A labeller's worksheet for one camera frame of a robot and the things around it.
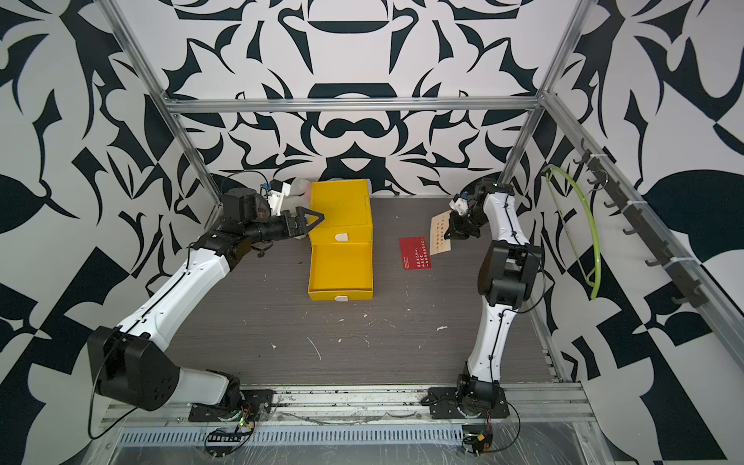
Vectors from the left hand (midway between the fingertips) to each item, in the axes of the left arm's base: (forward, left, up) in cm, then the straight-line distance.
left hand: (313, 214), depth 76 cm
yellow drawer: (-3, -5, -24) cm, 25 cm away
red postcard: (+6, -31, -29) cm, 43 cm away
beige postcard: (+9, -38, -20) cm, 44 cm away
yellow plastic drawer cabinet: (0, -8, -10) cm, 13 cm away
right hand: (+6, -40, -17) cm, 44 cm away
